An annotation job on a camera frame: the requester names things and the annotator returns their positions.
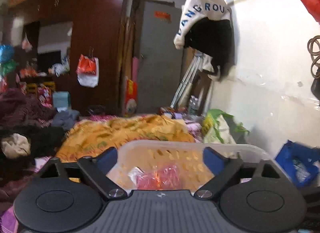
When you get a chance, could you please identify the pink tissue pack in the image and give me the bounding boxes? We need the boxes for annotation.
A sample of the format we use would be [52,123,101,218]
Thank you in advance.
[128,164,183,191]

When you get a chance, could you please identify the blue shopping bag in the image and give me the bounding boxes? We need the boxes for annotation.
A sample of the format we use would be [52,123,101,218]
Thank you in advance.
[275,140,319,188]

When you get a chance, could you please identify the orange floral blanket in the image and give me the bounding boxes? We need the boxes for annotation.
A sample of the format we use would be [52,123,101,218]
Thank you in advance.
[55,114,195,163]

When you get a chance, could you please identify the dark purple clothes pile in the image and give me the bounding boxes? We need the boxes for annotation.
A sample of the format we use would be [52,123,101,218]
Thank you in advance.
[0,89,66,194]

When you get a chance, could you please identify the green white tote bag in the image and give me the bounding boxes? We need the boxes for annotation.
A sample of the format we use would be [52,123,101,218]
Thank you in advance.
[201,109,250,144]

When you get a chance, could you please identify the white plastic basket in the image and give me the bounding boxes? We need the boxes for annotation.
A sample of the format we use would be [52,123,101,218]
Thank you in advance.
[107,140,271,193]

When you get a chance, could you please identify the orange white plastic bag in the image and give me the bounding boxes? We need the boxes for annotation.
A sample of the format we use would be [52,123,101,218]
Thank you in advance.
[76,54,99,88]

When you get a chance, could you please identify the metal crutches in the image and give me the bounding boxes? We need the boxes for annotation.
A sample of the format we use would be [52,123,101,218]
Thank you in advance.
[170,52,204,108]

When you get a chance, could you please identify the grey door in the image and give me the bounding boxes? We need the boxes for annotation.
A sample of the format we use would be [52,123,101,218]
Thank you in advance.
[137,0,183,114]

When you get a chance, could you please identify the white black hanging jacket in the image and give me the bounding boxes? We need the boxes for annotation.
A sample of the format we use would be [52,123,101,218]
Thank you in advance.
[173,0,235,81]

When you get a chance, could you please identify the dark wooden wardrobe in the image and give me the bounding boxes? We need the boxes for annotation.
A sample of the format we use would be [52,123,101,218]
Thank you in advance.
[3,0,127,114]

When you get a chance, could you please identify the beige coiled rope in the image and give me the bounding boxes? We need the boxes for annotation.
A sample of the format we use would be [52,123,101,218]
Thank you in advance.
[307,35,320,77]

